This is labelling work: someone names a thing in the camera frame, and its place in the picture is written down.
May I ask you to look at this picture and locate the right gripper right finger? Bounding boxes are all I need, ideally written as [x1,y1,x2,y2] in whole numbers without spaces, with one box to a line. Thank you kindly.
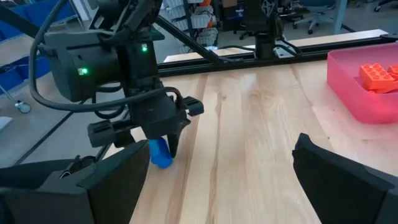
[292,133,398,224]

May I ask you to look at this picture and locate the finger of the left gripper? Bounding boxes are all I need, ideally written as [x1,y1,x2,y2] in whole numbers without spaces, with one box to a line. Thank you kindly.
[167,133,181,158]

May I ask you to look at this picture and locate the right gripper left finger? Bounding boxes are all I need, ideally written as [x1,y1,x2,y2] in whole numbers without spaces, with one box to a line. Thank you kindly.
[0,139,151,224]

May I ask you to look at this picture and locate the blue toy block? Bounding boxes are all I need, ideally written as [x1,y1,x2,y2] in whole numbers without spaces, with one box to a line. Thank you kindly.
[148,138,174,169]

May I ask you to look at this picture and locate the large orange toy block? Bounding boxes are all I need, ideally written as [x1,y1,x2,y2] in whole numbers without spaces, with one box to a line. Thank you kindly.
[359,63,396,91]

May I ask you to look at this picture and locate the pink plastic tray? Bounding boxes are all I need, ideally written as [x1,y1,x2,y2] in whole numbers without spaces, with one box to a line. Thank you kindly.
[326,42,398,124]

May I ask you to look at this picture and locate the white storage bin shelf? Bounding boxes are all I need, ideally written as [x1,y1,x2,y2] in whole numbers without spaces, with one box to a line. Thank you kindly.
[163,0,219,48]

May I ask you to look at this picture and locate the blue chair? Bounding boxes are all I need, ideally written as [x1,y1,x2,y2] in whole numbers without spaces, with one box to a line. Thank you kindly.
[0,0,77,114]

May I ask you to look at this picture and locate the office chair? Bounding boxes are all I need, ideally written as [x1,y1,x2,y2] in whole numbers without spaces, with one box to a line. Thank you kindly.
[292,0,337,35]

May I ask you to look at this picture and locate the black aluminium table frame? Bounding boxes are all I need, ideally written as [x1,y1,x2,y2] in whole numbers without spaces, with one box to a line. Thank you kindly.
[0,2,398,78]

